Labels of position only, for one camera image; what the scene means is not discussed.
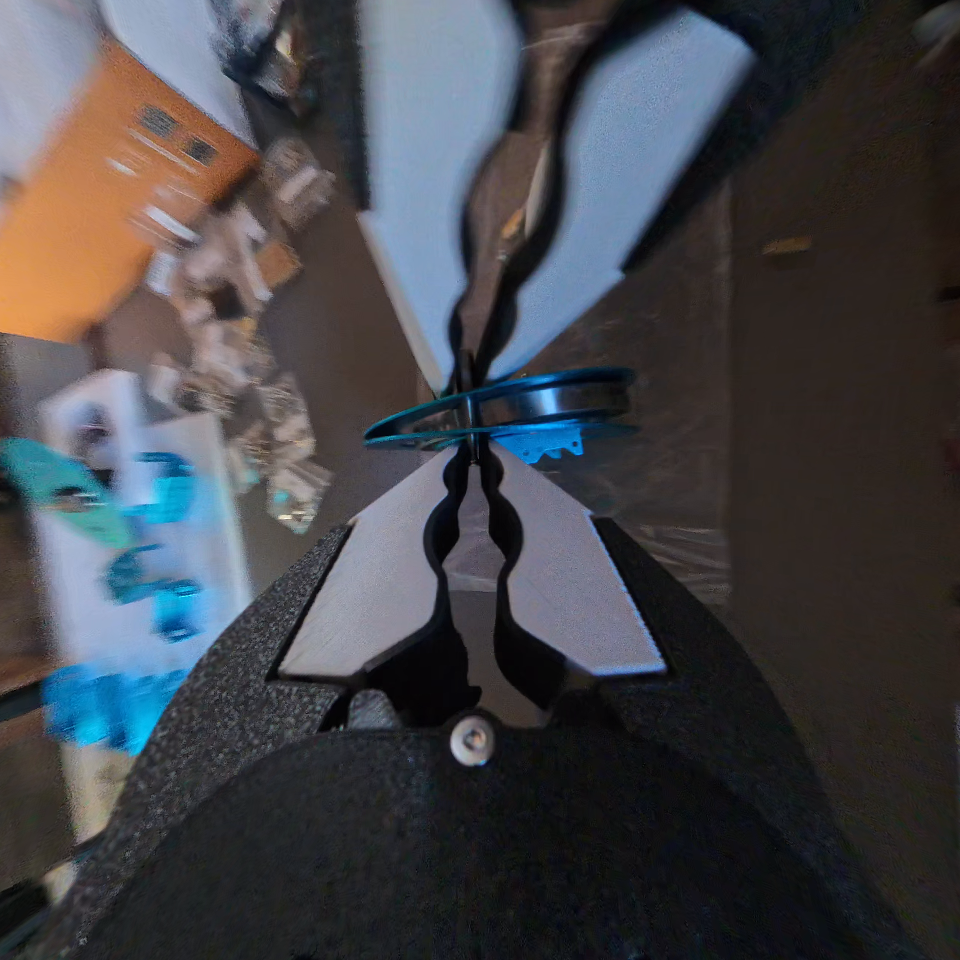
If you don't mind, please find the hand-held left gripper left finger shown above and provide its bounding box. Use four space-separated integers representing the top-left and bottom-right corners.
276 444 470 681

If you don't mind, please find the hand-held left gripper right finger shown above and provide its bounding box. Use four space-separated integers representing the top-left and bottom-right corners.
480 438 669 678

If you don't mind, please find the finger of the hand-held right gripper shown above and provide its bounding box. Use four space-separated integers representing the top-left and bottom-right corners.
357 0 528 399
486 7 756 378

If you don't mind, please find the blue disc bearing assembly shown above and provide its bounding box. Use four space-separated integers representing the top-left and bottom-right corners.
363 366 642 466

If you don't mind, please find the clear plastic bag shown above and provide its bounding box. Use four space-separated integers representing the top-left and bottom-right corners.
442 180 735 605

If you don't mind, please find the white foam board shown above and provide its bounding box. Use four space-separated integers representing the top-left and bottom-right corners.
37 367 254 849

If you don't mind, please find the dark foil parts bag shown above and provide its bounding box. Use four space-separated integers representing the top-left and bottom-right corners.
213 0 316 106

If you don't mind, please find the pile of small screw bags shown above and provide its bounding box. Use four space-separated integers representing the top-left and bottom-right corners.
142 138 339 535

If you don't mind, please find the orange cardboard box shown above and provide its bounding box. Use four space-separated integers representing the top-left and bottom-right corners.
0 0 264 344

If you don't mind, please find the white foam block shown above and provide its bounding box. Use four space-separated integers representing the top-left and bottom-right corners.
41 371 145 451

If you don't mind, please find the blue metal bracket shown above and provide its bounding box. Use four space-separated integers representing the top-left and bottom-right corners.
153 577 205 644
41 663 106 747
105 667 190 755
138 450 201 524

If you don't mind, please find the blue flanged bracket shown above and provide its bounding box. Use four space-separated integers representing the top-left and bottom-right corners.
105 543 164 606

